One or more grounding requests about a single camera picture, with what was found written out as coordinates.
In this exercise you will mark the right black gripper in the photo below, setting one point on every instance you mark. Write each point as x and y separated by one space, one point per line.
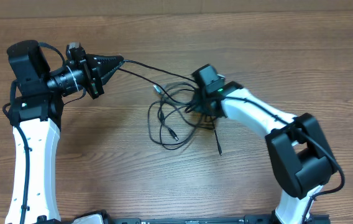
197 108

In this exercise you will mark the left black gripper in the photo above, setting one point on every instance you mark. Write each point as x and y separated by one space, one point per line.
89 62

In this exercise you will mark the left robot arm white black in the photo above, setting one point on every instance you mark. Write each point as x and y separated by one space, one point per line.
35 113

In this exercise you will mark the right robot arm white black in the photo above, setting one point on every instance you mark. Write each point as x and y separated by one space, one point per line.
301 158

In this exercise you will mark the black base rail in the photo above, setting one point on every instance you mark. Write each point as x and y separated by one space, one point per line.
101 216

